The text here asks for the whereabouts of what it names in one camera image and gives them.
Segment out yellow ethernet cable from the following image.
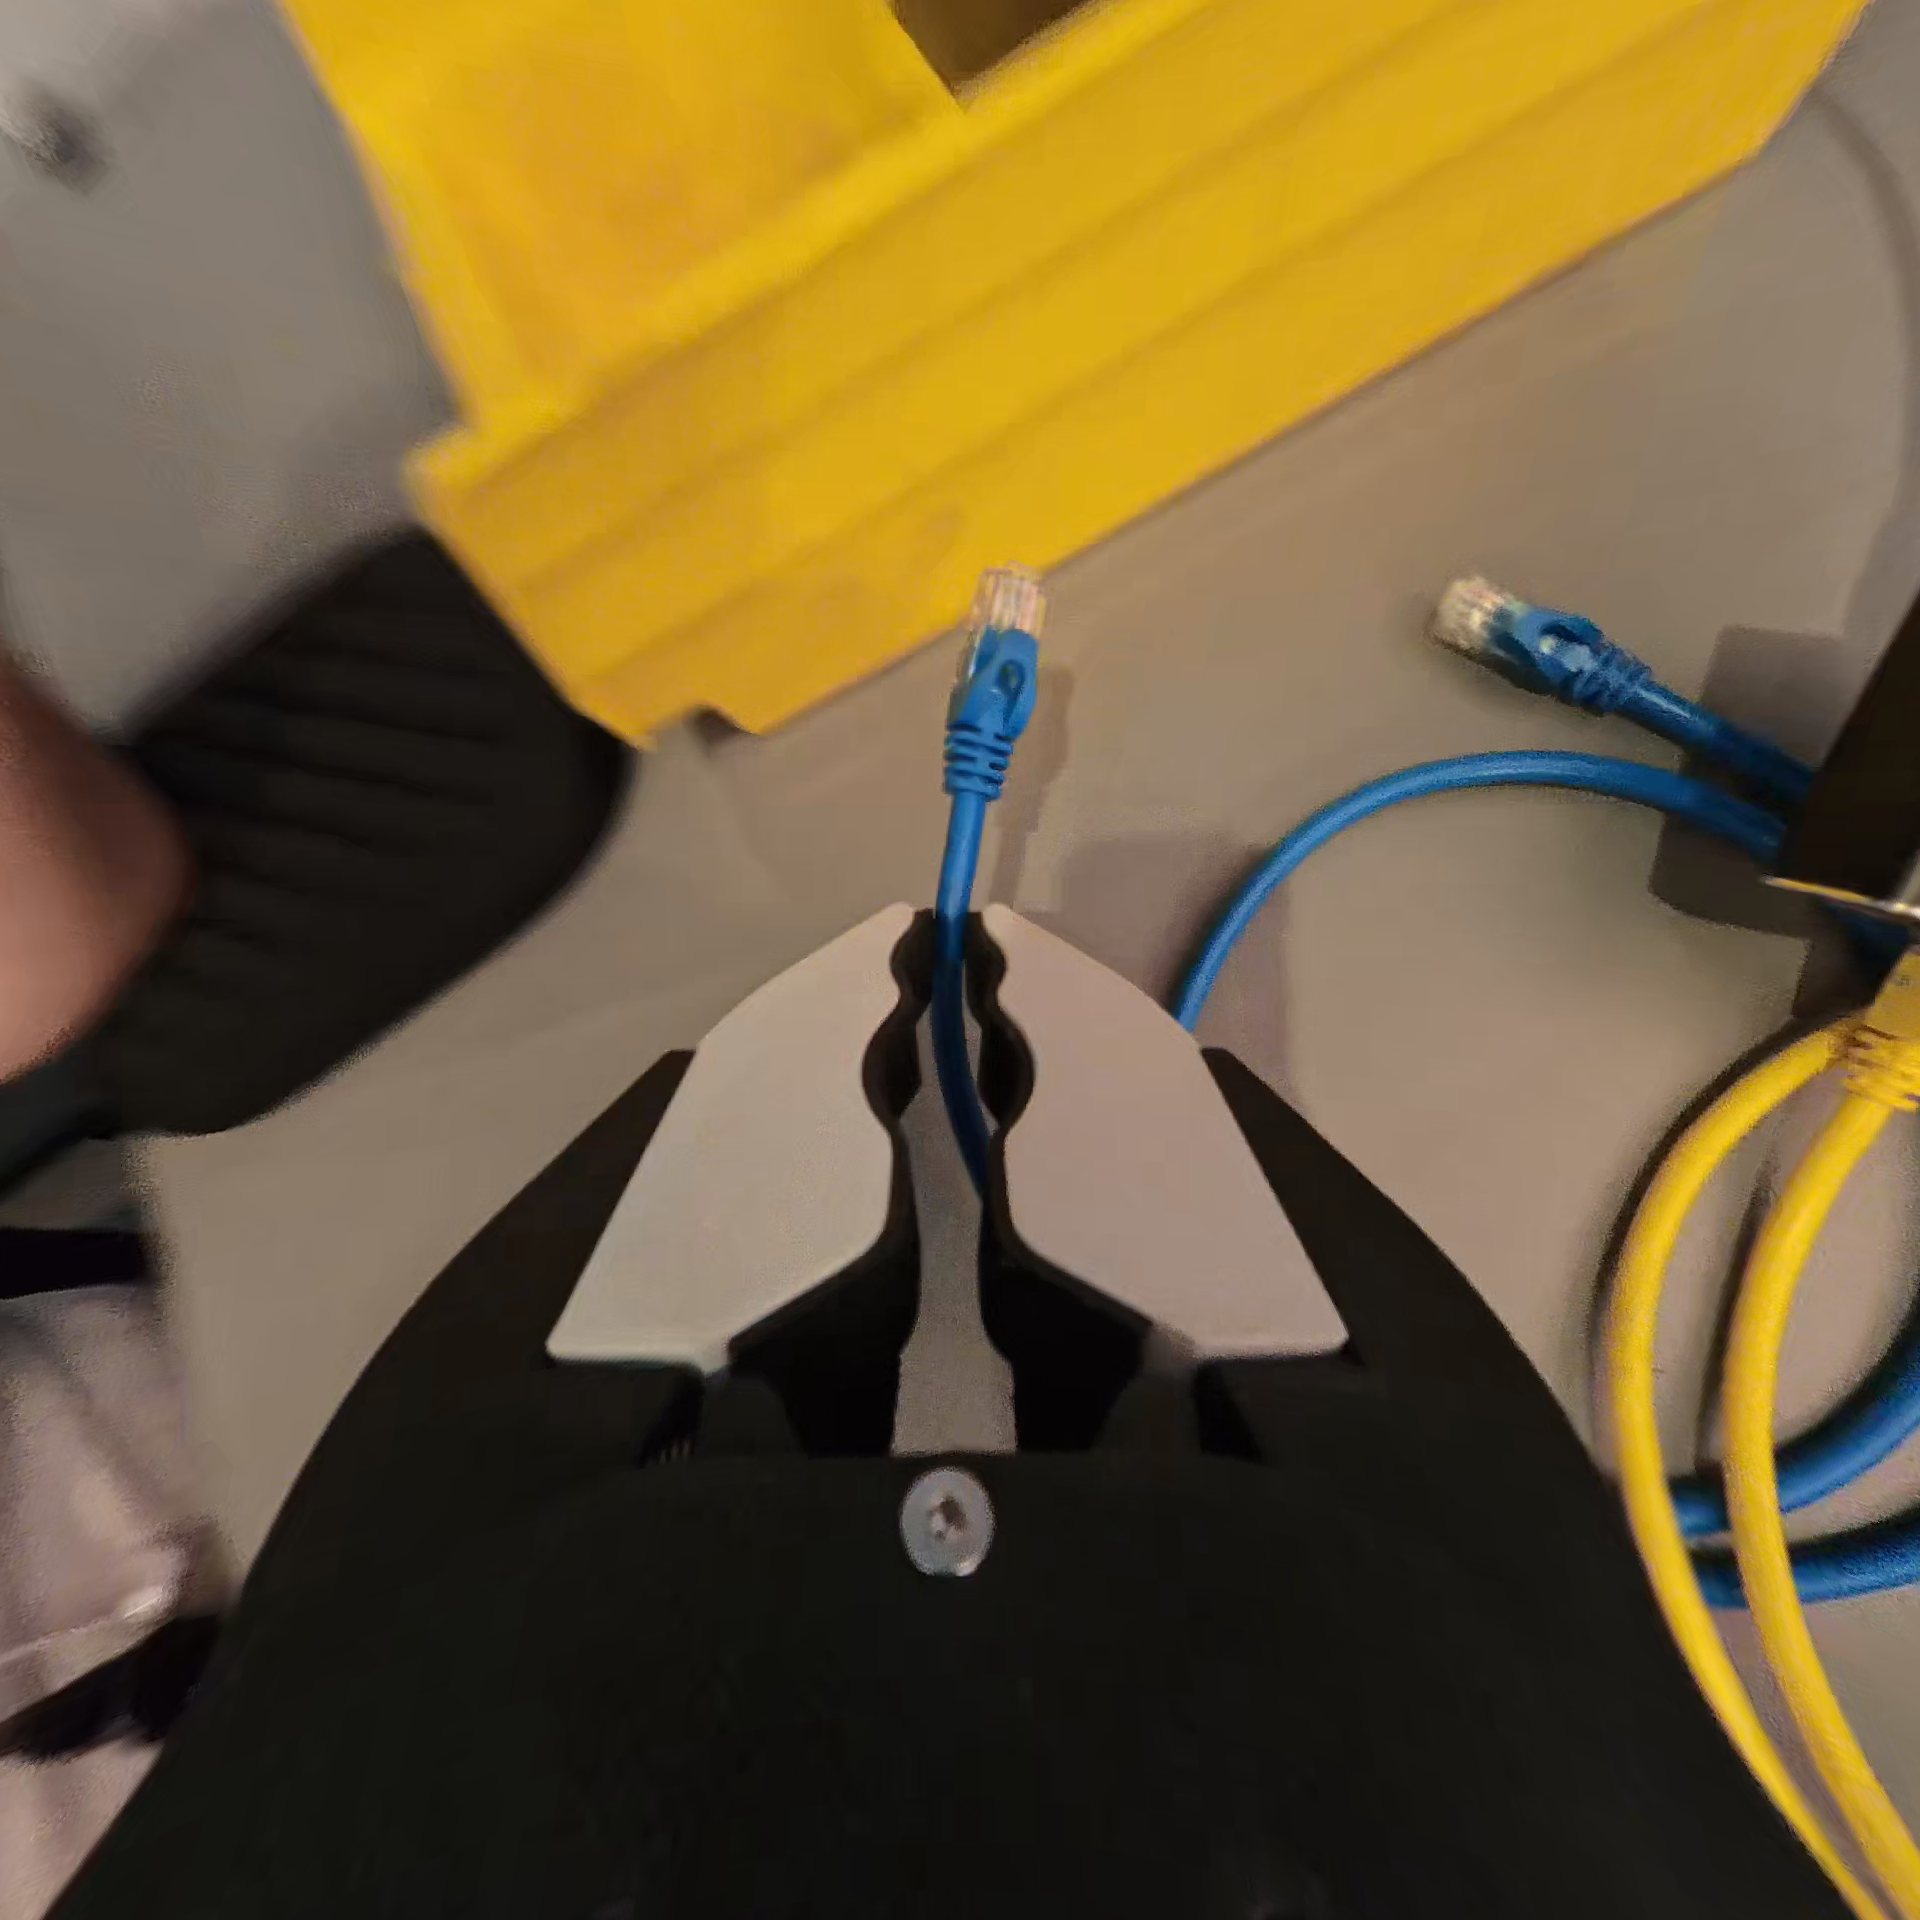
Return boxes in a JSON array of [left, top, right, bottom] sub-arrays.
[[1605, 958, 1920, 1920]]

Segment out yellow plastic bin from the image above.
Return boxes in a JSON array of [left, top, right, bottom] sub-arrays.
[[275, 0, 1880, 748]]

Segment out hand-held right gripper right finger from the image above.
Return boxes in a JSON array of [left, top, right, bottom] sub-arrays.
[[972, 902, 1350, 1362]]

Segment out black ethernet port box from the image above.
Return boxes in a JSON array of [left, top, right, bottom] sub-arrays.
[[1791, 599, 1920, 920]]

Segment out blue ethernet cable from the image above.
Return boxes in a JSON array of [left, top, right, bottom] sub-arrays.
[[928, 564, 1920, 1610]]

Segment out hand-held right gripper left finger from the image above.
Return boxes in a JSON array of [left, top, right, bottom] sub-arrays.
[[548, 902, 921, 1371]]

